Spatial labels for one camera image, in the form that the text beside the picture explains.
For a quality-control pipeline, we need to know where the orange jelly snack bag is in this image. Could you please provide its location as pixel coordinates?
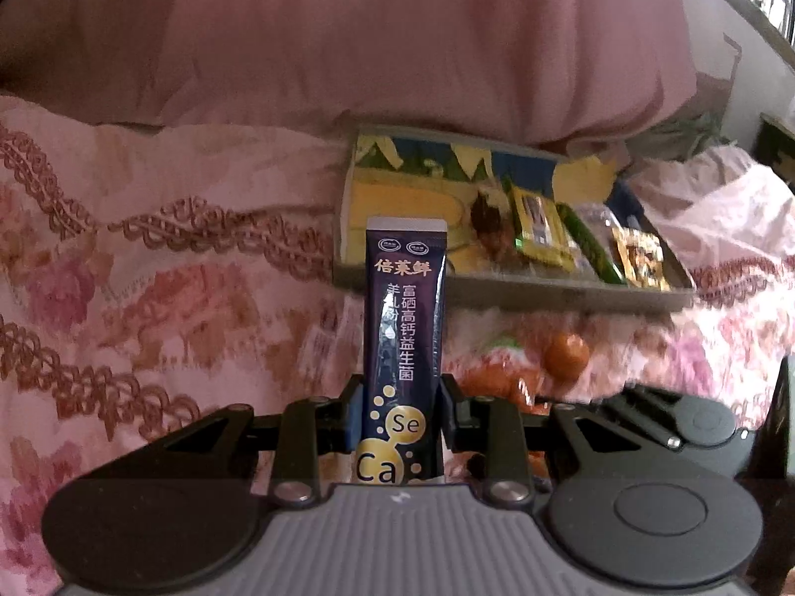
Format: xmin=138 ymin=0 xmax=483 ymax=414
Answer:
xmin=453 ymin=331 xmax=592 ymax=416

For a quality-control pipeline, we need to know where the clear white snack bar packet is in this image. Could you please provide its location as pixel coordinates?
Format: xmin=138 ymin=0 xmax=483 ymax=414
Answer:
xmin=298 ymin=298 xmax=364 ymax=397

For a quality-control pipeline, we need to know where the navy milk powder stick sachet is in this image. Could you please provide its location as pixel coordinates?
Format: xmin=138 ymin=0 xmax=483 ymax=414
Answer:
xmin=353 ymin=217 xmax=447 ymax=486

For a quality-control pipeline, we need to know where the puffed rice bar green packet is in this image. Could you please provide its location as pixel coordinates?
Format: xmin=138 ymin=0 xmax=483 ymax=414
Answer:
xmin=556 ymin=203 xmax=627 ymax=287

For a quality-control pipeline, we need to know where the gold foil snack packet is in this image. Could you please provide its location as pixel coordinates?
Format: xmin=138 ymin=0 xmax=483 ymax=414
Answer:
xmin=612 ymin=227 xmax=670 ymax=292

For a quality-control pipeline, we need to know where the yellow cake snack packet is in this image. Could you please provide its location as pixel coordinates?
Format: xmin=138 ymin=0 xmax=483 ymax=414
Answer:
xmin=508 ymin=183 xmax=575 ymax=272

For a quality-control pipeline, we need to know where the dark dried fruit clear packet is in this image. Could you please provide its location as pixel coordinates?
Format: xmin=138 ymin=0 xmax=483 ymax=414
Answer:
xmin=470 ymin=192 xmax=520 ymax=269

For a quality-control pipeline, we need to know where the grey tray with cartoon liner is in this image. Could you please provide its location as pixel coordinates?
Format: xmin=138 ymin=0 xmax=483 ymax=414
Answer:
xmin=333 ymin=125 xmax=695 ymax=313

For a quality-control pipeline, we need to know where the floral pink bedsheet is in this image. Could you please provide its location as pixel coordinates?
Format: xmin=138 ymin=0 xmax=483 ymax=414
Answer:
xmin=1 ymin=97 xmax=794 ymax=595

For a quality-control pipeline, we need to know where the dark wooden bedside cabinet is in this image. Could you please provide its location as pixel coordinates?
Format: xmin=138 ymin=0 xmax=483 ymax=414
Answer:
xmin=752 ymin=113 xmax=795 ymax=190

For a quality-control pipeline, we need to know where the pink pillow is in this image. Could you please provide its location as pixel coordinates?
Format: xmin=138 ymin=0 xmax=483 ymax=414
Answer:
xmin=1 ymin=0 xmax=697 ymax=144

